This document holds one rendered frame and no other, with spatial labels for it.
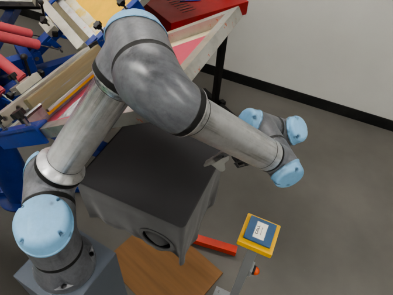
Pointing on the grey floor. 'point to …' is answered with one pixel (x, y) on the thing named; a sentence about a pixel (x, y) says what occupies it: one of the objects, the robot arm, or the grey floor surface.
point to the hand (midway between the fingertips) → (213, 150)
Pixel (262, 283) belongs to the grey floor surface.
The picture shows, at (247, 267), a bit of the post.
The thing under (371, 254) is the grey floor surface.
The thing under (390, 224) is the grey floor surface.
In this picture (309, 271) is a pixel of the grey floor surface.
